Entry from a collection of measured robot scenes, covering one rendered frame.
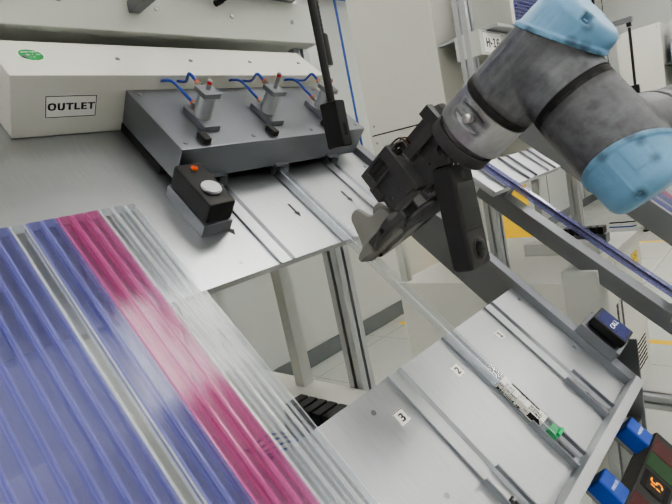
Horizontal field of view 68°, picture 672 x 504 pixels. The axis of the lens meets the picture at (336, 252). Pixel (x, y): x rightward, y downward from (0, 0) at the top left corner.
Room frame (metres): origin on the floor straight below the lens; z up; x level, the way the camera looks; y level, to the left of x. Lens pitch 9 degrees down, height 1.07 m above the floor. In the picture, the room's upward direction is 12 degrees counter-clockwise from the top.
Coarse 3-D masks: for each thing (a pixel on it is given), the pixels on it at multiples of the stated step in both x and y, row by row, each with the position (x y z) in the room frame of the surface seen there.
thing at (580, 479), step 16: (640, 384) 0.59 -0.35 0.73; (624, 400) 0.55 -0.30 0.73; (608, 416) 0.54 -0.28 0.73; (624, 416) 0.53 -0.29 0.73; (608, 432) 0.50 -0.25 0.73; (592, 448) 0.48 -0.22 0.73; (608, 448) 0.48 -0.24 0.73; (592, 464) 0.46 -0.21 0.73; (576, 480) 0.43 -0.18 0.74; (560, 496) 0.43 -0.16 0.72; (576, 496) 0.42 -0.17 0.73
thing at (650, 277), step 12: (492, 168) 0.85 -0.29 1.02; (504, 180) 0.83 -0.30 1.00; (528, 192) 0.81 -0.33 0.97; (540, 204) 0.80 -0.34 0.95; (552, 216) 0.79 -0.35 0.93; (564, 216) 0.78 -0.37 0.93; (576, 228) 0.76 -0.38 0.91; (588, 240) 0.75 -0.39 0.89; (600, 240) 0.74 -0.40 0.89; (612, 252) 0.73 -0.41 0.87; (624, 264) 0.72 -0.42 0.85; (636, 264) 0.72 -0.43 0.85; (648, 276) 0.70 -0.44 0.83; (660, 288) 0.70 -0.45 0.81
